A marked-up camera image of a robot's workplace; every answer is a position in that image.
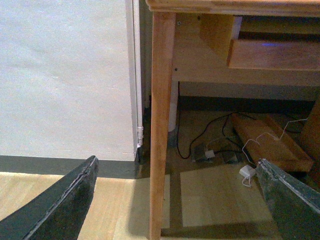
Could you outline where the white power adapter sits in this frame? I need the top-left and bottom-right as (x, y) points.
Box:
(239, 164), (256, 179)

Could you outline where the wooden board on floor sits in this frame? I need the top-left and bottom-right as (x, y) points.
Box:
(231, 114), (314, 173)

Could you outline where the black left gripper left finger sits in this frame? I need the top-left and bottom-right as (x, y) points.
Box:
(0, 155), (99, 240)

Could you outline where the white wall conduit pipe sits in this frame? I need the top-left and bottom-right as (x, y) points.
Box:
(132, 0), (144, 149)

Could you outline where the black floor cable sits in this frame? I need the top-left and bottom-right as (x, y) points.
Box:
(176, 82), (258, 160)

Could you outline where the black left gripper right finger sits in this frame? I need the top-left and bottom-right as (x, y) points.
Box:
(255, 158), (320, 240)

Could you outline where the wooden desk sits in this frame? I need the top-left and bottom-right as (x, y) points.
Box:
(146, 0), (320, 240)

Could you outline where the wooden keyboard drawer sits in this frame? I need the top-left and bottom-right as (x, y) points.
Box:
(227, 39), (320, 71)

